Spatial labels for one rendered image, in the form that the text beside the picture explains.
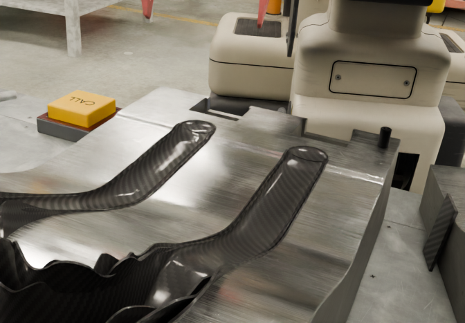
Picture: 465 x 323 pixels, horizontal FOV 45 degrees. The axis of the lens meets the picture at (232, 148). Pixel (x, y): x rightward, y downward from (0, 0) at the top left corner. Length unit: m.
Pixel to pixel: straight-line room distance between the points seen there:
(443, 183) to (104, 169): 0.31
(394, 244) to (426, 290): 0.07
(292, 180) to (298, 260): 0.12
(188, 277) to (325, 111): 0.56
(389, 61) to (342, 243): 0.48
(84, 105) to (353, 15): 0.40
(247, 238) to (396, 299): 0.16
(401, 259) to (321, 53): 0.38
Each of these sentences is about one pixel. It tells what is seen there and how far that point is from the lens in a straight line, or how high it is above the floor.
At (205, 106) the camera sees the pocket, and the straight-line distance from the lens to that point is 0.60.
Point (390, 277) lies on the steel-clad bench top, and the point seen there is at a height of 0.80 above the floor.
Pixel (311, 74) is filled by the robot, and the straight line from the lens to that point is 0.85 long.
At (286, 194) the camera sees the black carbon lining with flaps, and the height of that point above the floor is 0.88.
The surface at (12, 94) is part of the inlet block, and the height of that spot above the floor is 0.83.
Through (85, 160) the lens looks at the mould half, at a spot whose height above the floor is 0.88.
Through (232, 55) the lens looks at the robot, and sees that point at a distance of 1.11.
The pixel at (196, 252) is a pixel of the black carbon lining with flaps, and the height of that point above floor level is 0.91.
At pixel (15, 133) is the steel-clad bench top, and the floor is 0.80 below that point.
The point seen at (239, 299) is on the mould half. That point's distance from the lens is 0.27.
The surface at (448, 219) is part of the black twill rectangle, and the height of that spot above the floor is 0.85.
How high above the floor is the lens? 1.11
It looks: 27 degrees down
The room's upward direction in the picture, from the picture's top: 4 degrees clockwise
